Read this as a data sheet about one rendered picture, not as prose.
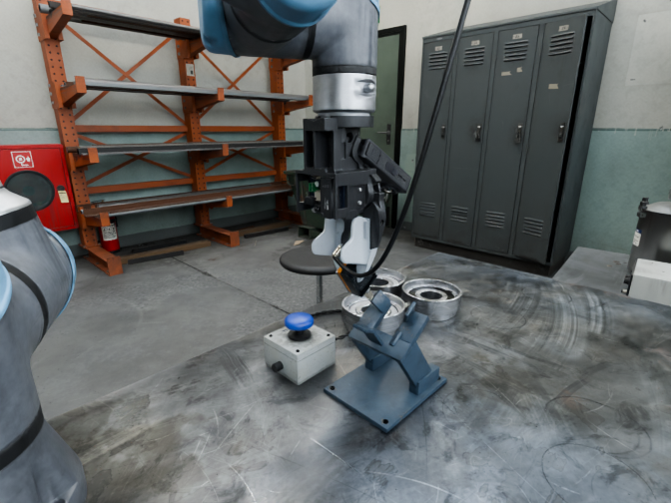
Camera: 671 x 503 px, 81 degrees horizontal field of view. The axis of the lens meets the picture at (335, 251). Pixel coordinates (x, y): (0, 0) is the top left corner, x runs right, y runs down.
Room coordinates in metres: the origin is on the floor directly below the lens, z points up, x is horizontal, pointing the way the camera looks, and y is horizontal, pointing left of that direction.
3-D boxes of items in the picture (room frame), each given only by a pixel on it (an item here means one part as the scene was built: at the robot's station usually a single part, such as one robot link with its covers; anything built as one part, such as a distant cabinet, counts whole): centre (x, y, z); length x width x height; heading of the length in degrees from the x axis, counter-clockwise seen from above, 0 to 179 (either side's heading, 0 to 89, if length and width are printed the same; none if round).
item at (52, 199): (3.28, 2.37, 0.50); 0.91 x 0.24 x 1.00; 136
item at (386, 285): (0.72, -0.08, 0.82); 0.10 x 0.10 x 0.04
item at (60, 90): (3.98, 1.24, 1.05); 2.38 x 0.70 x 2.10; 136
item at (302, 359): (0.48, 0.05, 0.82); 0.08 x 0.07 x 0.05; 136
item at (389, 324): (0.59, -0.06, 0.82); 0.10 x 0.10 x 0.04
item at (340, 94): (0.50, -0.01, 1.15); 0.08 x 0.08 x 0.05
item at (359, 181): (0.49, -0.01, 1.07); 0.09 x 0.08 x 0.12; 135
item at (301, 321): (0.48, 0.05, 0.85); 0.04 x 0.04 x 0.05
